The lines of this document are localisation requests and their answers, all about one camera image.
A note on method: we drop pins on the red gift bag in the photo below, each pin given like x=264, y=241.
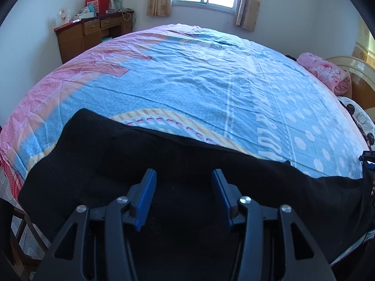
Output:
x=96, y=4

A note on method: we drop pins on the black pants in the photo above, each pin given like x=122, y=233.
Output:
x=117, y=152

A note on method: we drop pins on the polka dot cloth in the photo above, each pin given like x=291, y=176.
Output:
x=359, y=117

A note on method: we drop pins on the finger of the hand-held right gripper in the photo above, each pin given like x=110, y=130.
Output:
x=367, y=155

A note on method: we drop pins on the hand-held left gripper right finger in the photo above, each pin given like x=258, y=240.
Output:
x=221, y=193

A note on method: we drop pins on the blue tissue box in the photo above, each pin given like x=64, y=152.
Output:
x=88, y=10

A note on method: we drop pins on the white box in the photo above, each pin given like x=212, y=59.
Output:
x=80, y=17

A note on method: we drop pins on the small black object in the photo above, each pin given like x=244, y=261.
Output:
x=290, y=56

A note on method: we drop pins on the white paper roll pack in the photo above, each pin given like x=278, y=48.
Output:
x=64, y=17

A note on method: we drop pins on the pink floral quilt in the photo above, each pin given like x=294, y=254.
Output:
x=325, y=70

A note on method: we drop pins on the yellow patterned panel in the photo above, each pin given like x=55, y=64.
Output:
x=364, y=46

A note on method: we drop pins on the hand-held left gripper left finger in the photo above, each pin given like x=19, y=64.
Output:
x=146, y=196

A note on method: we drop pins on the brown wooden stool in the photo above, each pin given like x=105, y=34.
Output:
x=27, y=240

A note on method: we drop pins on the bed with blue pink sheet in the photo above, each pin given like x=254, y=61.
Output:
x=190, y=79

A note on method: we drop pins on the beige headboard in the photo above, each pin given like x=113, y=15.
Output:
x=360, y=76

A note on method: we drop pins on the teal white paper bag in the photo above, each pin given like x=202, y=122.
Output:
x=115, y=3

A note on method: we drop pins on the flat red box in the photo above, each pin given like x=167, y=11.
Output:
x=66, y=26

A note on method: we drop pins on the brown wooden desk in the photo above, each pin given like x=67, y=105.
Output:
x=73, y=39

